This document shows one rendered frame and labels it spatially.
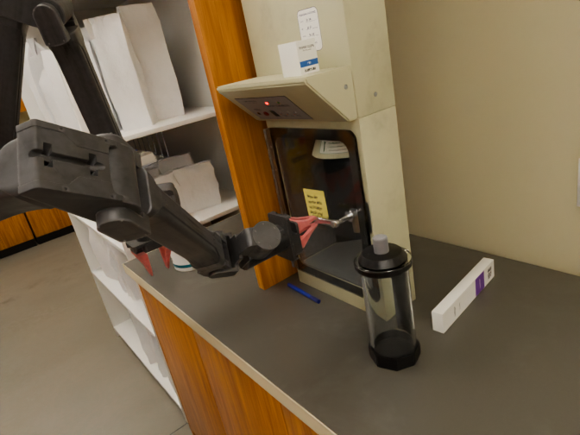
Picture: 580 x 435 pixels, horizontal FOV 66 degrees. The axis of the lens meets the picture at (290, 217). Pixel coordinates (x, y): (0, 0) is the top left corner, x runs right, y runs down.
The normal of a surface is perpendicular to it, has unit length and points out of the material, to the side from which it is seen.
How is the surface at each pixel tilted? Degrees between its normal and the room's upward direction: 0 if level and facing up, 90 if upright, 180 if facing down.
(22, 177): 52
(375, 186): 90
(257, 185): 90
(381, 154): 90
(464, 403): 0
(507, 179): 90
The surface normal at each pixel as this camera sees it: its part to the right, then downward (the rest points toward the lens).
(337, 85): 0.61, 0.18
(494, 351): -0.19, -0.91
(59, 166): 0.75, -0.38
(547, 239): -0.77, 0.36
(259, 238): 0.40, -0.40
